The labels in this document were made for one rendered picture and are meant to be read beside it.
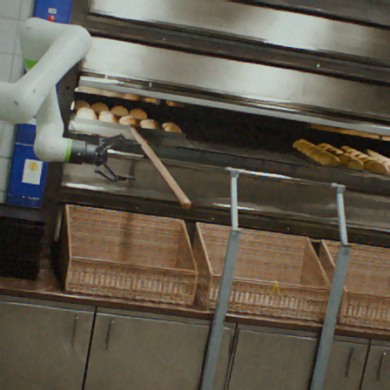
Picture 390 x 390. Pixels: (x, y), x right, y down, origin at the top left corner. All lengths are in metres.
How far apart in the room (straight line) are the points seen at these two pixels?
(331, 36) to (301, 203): 0.79
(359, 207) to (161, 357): 1.27
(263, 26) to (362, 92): 0.57
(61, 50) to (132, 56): 1.02
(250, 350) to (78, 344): 0.73
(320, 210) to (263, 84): 0.67
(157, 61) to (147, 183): 0.56
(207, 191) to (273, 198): 0.32
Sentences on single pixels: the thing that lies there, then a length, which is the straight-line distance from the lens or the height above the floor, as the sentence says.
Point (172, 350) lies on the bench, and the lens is 4.44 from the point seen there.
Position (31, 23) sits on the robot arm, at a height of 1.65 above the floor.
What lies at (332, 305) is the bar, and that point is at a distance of 4.47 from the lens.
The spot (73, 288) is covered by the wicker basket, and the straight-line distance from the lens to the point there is 4.36.
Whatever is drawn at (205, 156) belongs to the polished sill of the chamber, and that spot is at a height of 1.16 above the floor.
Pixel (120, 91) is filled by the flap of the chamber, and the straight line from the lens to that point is 4.57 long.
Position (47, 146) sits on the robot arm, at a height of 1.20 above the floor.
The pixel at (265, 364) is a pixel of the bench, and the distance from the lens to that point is 4.54.
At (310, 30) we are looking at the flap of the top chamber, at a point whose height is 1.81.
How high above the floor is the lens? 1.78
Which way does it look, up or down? 10 degrees down
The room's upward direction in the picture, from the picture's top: 10 degrees clockwise
